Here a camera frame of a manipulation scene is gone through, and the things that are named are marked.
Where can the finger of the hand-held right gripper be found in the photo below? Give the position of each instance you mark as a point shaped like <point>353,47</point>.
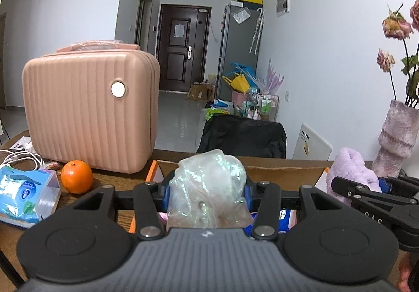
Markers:
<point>385,184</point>
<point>353,188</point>

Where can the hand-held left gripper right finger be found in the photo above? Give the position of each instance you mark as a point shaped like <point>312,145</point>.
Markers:
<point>247,198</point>

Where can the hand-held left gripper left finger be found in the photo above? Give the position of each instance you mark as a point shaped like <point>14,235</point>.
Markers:
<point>166,195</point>

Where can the purple fluffy headband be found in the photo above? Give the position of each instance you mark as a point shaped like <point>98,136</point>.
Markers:
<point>350,164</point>

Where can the iridescent sheer scrunchie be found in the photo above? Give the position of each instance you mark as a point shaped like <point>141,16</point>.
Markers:
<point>206,180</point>

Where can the orange-edged cardboard box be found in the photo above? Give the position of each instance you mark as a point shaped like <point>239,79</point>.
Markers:
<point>288,174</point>

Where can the person's right hand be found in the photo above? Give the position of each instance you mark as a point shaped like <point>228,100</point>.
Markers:
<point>405,274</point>

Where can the pink textured vase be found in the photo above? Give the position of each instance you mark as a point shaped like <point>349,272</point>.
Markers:
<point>397,138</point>

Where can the black chair back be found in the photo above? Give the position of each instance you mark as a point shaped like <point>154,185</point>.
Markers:
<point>242,138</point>

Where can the white flat board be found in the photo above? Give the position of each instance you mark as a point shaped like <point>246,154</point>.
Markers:
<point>311,144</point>

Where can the orange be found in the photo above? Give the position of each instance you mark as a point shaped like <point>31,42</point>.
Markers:
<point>77,177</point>

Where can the green plastic bags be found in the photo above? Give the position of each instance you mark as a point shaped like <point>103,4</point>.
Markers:
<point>217,110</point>

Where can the trolley cart with bottles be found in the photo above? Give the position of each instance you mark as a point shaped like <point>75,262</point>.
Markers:
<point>263,105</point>

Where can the pink bucket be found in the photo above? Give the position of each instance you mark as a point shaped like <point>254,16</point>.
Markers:
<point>239,97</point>

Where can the small brown cardboard box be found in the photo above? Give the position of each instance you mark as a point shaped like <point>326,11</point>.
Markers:
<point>199,91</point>

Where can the pink ribbed suitcase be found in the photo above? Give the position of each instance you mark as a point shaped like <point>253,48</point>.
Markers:
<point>81,115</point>

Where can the yellow bag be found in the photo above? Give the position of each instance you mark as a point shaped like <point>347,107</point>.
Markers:
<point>238,82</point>

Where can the purple fairy wings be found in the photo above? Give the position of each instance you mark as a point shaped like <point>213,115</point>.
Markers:
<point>273,79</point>

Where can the grey refrigerator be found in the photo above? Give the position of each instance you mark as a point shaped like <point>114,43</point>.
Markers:
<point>237,56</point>

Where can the large blue tissue pack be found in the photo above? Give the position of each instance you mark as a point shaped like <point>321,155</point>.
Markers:
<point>23,193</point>

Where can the dark brown entrance door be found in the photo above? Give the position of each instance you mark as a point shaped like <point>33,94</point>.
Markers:
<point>181,49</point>

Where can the white booklet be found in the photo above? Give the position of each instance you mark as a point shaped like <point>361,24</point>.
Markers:
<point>20,143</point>

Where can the dried rose bouquet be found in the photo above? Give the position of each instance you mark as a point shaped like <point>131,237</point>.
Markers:
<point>397,26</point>

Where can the white folded umbrella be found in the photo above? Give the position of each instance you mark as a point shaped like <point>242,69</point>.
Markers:
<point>257,30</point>

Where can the clear plastic bag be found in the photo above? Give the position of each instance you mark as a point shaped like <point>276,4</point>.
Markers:
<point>241,15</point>

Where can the white wall socket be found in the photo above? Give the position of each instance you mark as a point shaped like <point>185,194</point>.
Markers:
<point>288,96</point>

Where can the interior doorway frame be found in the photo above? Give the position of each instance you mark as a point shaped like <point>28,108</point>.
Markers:
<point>144,20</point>

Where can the white wall electrical panel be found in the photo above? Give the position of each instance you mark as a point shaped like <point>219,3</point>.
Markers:
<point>283,0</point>

